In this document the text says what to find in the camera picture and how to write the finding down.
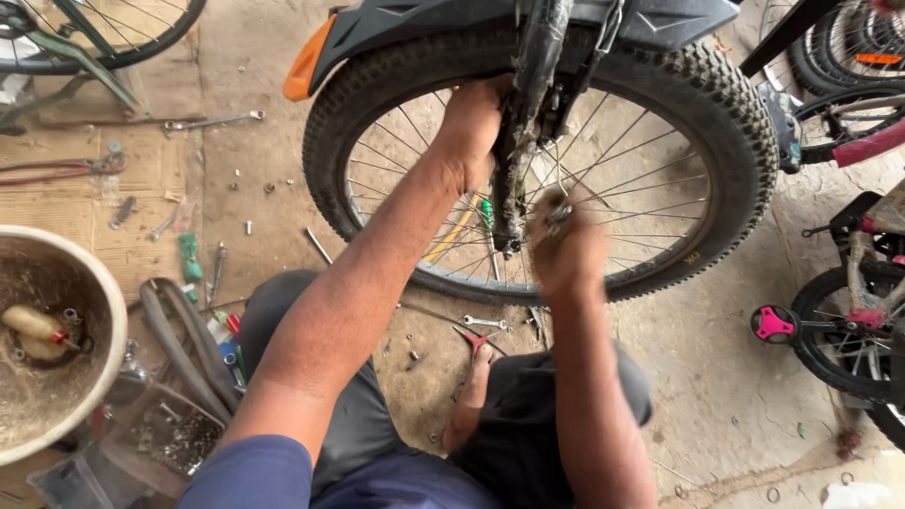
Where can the person's right hand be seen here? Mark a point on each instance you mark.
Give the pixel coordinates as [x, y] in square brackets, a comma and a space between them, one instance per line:
[569, 258]

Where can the person's left hand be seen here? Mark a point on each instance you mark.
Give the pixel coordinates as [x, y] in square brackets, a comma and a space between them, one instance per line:
[470, 134]

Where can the person's left fingers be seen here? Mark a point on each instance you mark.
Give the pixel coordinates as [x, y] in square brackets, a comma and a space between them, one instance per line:
[484, 86]

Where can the person's right fingers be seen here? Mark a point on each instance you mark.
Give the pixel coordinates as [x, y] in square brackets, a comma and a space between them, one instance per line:
[555, 212]

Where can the small metal spanner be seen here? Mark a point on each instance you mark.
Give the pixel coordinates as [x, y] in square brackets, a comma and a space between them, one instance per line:
[561, 212]

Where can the plastic-wrapped black bicycle fork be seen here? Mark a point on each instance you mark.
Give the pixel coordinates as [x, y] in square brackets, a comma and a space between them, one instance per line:
[527, 106]

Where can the green grip tool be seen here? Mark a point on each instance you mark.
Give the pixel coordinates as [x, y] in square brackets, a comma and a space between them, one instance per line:
[487, 215]

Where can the black plastic mudguard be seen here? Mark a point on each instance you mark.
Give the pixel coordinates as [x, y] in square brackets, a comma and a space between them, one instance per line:
[424, 21]

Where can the small silver open wrench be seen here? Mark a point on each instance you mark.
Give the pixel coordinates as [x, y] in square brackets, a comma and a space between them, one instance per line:
[484, 322]

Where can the black knobby bicycle wheel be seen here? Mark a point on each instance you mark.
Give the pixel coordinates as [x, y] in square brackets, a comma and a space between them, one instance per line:
[700, 106]

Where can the orange mudguard reflector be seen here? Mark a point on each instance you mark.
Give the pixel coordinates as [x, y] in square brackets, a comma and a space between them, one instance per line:
[305, 63]

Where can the person's bare foot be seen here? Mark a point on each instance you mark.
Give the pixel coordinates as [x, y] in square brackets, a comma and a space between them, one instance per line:
[470, 399]

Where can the thin metal rod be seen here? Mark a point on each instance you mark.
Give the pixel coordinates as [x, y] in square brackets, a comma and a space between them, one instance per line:
[319, 246]

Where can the long steel combination wrench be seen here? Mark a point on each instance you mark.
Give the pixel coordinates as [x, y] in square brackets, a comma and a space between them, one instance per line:
[212, 121]

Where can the pink and black kids bicycle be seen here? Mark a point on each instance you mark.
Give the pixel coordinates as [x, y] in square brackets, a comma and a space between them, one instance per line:
[848, 332]

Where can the steel shaft screwdriver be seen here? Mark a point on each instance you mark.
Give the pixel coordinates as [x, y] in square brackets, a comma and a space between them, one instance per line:
[218, 268]

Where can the group of parked bicycles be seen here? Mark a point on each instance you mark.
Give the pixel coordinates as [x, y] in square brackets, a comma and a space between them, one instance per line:
[841, 56]

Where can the grey short wrench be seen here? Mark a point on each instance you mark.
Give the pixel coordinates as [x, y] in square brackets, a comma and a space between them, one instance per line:
[162, 226]

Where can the dark short wrench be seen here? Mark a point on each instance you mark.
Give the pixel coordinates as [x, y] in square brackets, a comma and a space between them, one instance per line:
[123, 212]

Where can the black rubber inner tube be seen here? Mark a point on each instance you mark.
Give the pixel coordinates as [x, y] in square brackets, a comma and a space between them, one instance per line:
[184, 346]

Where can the white rag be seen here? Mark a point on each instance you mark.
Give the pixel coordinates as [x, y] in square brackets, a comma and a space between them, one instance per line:
[855, 495]

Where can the tray of screws and nuts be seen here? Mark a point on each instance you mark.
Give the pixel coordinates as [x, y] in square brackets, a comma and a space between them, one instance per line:
[173, 435]

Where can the brown cardboard sheet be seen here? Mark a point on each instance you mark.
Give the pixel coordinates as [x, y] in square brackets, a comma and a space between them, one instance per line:
[56, 212]

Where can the cream oil bottle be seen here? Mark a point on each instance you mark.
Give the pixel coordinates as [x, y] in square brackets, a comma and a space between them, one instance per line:
[32, 326]

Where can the round metal basin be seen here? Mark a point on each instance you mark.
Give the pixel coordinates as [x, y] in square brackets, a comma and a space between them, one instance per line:
[49, 403]

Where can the green frame bicycle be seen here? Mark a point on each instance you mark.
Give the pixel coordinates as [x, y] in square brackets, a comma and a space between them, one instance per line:
[85, 49]

